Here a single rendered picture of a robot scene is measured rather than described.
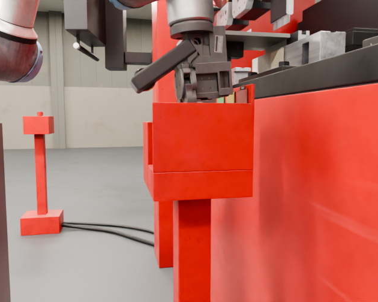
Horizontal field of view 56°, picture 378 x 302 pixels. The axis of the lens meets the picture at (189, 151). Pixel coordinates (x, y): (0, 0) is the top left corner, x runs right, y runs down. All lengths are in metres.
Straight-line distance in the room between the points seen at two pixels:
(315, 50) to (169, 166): 0.45
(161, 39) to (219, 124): 1.33
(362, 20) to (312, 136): 1.09
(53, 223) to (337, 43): 2.19
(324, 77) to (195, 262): 0.38
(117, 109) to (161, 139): 9.39
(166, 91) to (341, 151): 1.37
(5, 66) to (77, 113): 8.94
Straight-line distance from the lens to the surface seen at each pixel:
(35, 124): 2.55
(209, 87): 0.58
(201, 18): 0.58
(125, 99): 9.95
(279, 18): 1.08
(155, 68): 0.57
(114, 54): 2.37
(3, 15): 0.97
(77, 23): 2.02
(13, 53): 0.97
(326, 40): 0.84
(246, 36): 0.94
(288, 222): 0.68
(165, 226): 1.90
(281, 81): 0.70
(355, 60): 0.52
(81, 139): 9.90
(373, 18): 1.59
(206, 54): 0.59
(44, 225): 2.65
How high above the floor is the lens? 0.79
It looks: 5 degrees down
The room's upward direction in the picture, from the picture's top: straight up
